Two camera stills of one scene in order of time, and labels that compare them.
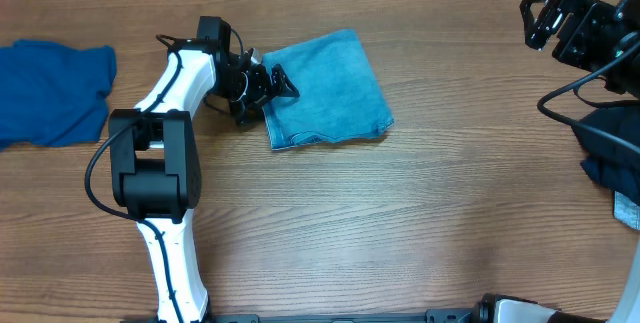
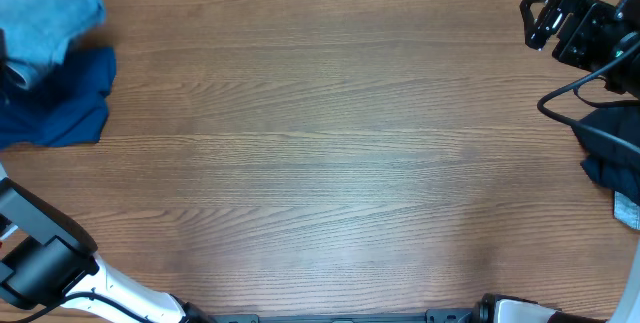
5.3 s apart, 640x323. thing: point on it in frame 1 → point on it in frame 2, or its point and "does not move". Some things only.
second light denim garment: (626, 211) does not move
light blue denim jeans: (339, 94) → (37, 26)
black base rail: (445, 315) does not move
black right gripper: (567, 25) does not move
